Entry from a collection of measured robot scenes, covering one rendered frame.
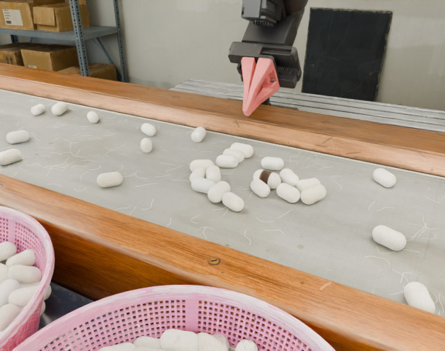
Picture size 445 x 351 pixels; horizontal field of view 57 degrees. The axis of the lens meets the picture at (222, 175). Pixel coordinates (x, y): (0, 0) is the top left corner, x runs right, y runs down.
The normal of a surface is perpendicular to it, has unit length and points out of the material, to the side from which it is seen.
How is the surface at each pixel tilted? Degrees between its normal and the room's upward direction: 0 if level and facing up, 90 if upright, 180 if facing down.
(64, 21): 90
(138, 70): 89
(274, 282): 0
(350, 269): 0
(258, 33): 39
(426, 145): 0
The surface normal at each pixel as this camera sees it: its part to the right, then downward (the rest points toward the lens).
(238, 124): -0.32, -0.32
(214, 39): -0.42, 0.44
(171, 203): 0.00, -0.88
